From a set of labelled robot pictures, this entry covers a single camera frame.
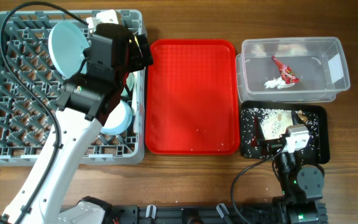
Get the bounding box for rice and food scraps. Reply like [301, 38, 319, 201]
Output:
[240, 108, 320, 159]

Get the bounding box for white napkin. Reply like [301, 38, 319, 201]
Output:
[264, 77, 288, 89]

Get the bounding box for red snack wrapper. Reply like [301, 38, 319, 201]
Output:
[272, 56, 300, 84]

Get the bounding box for light blue plate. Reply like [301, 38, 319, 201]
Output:
[48, 21, 90, 79]

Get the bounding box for small green bowl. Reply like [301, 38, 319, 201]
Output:
[101, 100, 132, 135]

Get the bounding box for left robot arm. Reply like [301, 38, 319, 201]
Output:
[0, 23, 153, 223]

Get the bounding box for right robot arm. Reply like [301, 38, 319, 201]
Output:
[251, 111, 328, 224]

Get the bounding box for grey dishwasher rack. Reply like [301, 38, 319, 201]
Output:
[0, 9, 149, 166]

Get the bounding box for black tray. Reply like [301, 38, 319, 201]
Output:
[239, 101, 330, 164]

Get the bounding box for clear plastic bin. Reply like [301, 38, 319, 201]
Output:
[236, 37, 351, 103]

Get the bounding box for red plastic tray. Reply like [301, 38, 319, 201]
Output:
[145, 39, 240, 155]

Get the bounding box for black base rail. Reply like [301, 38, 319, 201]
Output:
[104, 202, 328, 224]

